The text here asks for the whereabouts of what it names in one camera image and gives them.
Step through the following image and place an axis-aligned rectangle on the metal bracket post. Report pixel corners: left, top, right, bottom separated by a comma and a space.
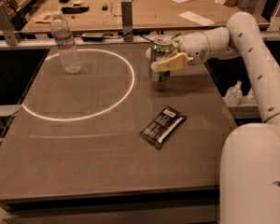
121, 1, 133, 42
243, 0, 258, 14
0, 4, 21, 46

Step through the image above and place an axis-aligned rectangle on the black rxbar chocolate wrapper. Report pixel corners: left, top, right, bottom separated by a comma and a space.
140, 106, 187, 150

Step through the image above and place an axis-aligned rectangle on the small white paper slip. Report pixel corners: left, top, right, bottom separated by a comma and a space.
179, 11, 215, 26

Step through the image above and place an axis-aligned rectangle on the black tool on table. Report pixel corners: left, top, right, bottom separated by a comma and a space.
61, 6, 90, 14

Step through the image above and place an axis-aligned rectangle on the black power adapter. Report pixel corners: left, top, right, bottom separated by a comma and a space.
81, 33, 104, 42

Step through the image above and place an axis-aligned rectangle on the green soda can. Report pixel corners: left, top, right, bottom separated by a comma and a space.
149, 37, 175, 82

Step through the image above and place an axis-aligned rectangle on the left metal bracket post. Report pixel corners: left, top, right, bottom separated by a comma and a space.
0, 4, 21, 46

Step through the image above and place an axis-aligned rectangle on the black cable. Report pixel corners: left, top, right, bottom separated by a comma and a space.
104, 30, 182, 44

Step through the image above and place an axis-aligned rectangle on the right metal bracket post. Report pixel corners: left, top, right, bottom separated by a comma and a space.
243, 0, 258, 14

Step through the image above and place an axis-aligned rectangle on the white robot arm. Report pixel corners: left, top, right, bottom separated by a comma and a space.
149, 12, 280, 224

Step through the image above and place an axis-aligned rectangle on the small clear sanitizer bottle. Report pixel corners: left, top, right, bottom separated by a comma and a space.
224, 81, 243, 105

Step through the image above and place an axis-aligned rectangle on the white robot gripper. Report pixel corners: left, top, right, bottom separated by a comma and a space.
145, 33, 210, 72

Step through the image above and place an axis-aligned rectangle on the clear plastic water bottle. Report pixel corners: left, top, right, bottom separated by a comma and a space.
50, 11, 82, 74

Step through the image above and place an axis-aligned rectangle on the middle metal bracket post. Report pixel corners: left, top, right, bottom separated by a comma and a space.
121, 1, 133, 42

